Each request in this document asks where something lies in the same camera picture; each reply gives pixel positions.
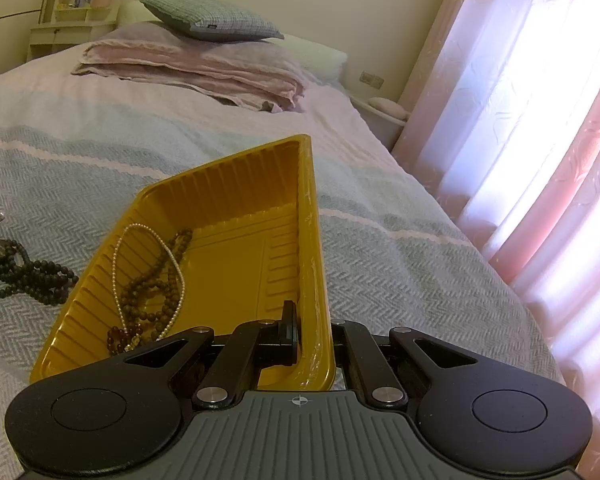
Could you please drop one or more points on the yellow plastic tray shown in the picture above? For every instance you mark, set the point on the yellow plastic tray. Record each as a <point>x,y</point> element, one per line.
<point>230,240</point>

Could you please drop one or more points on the grey checked pillow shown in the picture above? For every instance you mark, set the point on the grey checked pillow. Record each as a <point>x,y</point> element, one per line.
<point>210,17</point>

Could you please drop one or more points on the cream vanity shelf unit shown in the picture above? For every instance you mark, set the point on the cream vanity shelf unit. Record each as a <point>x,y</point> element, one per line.
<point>55,35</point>

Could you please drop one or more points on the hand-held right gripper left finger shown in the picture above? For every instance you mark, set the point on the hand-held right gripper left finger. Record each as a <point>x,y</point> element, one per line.
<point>286,335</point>

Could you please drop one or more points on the pink curtain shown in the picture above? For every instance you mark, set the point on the pink curtain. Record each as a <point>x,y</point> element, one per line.
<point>530,135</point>

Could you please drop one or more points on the white pillow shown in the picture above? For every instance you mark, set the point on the white pillow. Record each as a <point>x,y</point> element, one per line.
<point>320,57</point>

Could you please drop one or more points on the cream wardrobe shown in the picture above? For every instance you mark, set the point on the cream wardrobe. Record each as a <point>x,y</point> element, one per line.
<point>5,45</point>

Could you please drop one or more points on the folded pink blanket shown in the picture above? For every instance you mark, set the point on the folded pink blanket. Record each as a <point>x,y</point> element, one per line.
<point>195,67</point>

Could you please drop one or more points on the white side table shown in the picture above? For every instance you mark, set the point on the white side table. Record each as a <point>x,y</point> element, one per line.
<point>380,127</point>

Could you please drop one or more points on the wall outlet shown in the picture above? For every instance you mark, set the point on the wall outlet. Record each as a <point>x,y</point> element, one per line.
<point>372,79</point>

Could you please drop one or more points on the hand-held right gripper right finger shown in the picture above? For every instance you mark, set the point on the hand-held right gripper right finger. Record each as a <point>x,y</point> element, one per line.
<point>352,345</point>

